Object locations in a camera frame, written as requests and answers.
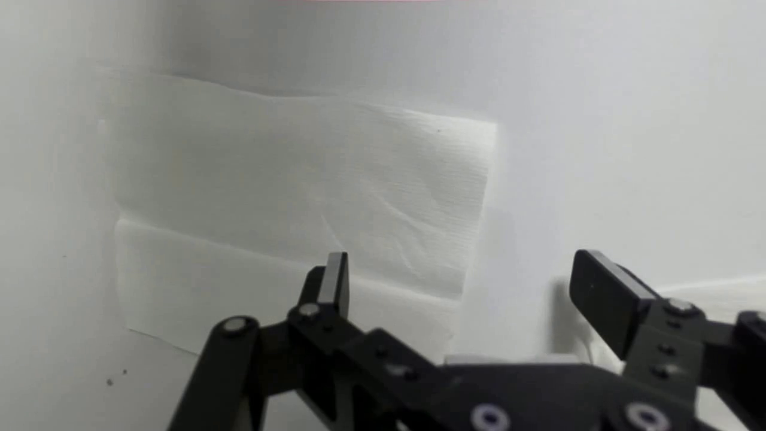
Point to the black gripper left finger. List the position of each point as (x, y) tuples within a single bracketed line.
[(320, 350)]

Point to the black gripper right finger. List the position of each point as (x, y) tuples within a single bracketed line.
[(662, 336)]

